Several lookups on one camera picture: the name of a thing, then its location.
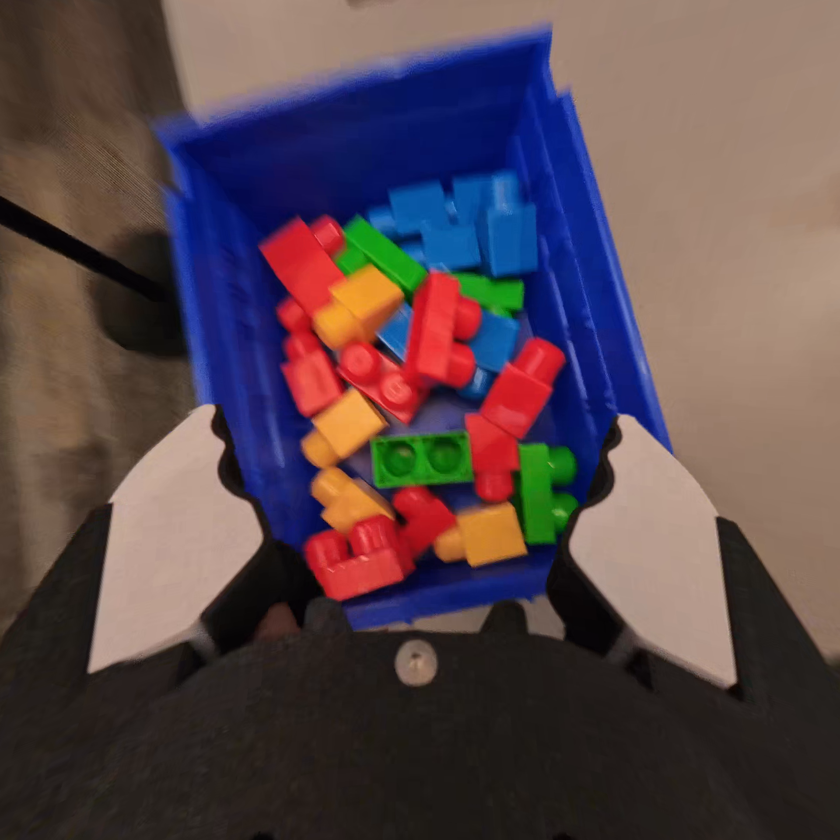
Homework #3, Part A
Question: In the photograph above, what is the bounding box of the yellow one-stud mega block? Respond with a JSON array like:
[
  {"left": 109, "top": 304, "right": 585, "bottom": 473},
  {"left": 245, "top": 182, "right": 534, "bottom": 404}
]
[{"left": 433, "top": 502, "right": 529, "bottom": 567}]

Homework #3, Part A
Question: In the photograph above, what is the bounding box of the blue plastic block bin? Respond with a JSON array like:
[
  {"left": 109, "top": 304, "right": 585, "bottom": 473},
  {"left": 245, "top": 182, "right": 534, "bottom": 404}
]
[{"left": 154, "top": 26, "right": 673, "bottom": 631}]

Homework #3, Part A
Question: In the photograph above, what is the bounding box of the black stand leg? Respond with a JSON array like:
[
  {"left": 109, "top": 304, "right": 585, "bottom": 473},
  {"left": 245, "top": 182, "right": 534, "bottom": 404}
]
[{"left": 0, "top": 196, "right": 191, "bottom": 355}]

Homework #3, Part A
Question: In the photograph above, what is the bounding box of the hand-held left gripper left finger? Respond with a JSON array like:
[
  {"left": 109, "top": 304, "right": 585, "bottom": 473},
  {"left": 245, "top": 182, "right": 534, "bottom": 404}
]
[{"left": 86, "top": 403, "right": 309, "bottom": 675}]

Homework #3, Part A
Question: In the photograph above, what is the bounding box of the pile of mega blocks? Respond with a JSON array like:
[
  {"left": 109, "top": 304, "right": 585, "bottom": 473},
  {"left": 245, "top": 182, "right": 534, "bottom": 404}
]
[{"left": 259, "top": 171, "right": 578, "bottom": 601}]

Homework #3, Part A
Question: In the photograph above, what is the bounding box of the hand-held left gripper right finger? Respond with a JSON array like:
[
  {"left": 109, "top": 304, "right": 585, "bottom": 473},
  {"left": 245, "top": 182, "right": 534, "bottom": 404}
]
[{"left": 546, "top": 413, "right": 737, "bottom": 688}]

